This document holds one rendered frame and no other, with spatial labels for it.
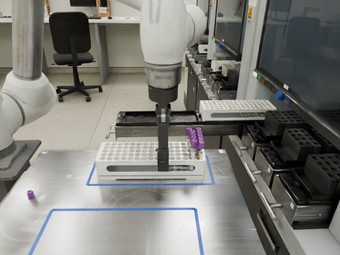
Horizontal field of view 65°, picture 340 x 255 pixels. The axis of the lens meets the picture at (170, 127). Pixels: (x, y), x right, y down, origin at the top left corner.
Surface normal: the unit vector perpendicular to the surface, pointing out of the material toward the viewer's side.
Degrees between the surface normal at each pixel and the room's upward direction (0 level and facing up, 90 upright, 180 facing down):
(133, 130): 90
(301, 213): 90
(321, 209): 90
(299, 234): 0
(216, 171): 0
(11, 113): 82
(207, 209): 0
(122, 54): 90
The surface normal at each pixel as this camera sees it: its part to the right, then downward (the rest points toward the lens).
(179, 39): 0.67, 0.37
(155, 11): -0.35, 0.28
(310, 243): 0.01, -0.89
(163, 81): 0.03, 0.46
